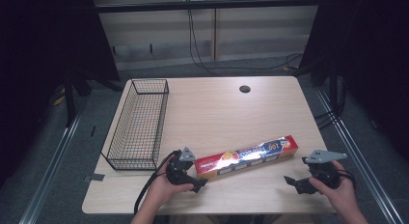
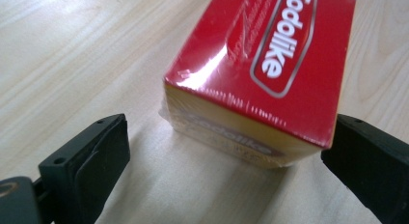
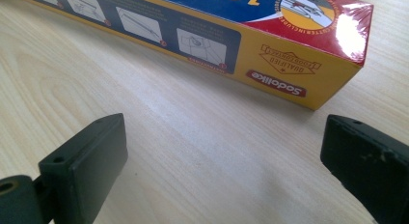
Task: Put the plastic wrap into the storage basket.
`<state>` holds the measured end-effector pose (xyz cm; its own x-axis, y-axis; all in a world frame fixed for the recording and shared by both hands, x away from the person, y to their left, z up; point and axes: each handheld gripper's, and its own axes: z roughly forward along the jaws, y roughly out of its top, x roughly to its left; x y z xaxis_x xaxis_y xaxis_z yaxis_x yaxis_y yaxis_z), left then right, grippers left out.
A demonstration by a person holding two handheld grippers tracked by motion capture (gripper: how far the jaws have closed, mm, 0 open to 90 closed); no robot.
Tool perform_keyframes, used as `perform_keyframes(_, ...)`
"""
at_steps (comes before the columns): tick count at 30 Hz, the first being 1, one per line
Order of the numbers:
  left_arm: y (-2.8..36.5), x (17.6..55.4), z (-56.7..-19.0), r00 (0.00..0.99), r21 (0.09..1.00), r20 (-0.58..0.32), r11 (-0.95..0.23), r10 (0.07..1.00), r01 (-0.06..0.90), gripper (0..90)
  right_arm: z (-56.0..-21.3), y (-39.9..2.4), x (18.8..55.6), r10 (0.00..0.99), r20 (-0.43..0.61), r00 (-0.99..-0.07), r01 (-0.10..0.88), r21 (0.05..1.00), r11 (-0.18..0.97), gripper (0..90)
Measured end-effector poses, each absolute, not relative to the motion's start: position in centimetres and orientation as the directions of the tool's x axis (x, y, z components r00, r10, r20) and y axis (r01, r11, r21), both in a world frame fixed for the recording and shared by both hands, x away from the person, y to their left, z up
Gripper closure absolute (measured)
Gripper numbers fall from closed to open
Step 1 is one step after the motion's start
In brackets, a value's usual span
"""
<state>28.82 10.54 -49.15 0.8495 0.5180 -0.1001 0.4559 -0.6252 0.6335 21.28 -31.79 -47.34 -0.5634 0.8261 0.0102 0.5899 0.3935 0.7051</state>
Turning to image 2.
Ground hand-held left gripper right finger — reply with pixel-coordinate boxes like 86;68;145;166
320;113;409;224

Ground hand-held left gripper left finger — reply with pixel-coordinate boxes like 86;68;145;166
38;113;131;224

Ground red and yellow box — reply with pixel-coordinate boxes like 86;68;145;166
158;0;359;170

